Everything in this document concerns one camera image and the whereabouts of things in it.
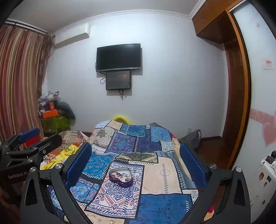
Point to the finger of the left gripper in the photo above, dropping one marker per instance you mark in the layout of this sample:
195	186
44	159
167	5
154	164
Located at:
47	145
28	133

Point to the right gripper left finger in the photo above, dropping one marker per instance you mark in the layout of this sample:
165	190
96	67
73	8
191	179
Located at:
36	204

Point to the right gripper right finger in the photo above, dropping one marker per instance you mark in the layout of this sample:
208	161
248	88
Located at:
223	196

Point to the red box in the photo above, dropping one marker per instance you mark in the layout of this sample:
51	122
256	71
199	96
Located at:
32	141

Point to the green patterned storage box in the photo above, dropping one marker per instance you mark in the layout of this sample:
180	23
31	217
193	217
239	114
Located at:
55	124

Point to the striped orange blanket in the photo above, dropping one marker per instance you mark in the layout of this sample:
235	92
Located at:
68	138

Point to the yellow cloth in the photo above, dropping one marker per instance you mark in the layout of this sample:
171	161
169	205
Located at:
61	158

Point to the orange box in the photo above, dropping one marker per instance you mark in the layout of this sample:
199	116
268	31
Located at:
50	113

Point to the white sliding door with hearts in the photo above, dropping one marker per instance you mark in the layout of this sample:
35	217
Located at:
259	140

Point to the dark grey cushion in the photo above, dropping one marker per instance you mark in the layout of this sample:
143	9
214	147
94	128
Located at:
65	110

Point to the purple heart-shaped tin box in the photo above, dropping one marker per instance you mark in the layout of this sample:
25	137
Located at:
118	176

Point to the dark bag on floor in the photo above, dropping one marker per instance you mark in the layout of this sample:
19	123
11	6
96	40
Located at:
192	140

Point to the striped brown curtain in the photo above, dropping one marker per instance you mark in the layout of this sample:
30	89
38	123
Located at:
24	58

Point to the blue patchwork bed cover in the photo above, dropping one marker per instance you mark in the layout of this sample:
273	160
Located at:
162	190

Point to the yellow round object behind bed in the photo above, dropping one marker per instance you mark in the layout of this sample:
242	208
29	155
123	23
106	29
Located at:
121	119

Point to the wooden wardrobe with cabinets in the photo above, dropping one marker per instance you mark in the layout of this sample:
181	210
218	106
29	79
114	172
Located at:
214	22

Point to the small black wall monitor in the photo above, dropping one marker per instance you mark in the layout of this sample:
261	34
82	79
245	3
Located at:
118	80

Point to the white wall air conditioner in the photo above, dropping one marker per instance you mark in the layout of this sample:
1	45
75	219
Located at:
71	35

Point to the large black wall television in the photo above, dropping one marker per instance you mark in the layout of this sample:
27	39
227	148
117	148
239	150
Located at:
119	57

